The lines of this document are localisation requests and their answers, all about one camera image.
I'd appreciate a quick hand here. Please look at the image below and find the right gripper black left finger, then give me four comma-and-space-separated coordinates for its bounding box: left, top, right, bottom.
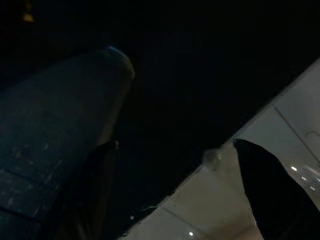
56, 139, 120, 240

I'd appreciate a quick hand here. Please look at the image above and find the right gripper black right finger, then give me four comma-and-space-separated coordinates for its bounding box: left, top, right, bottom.
232, 138, 320, 240

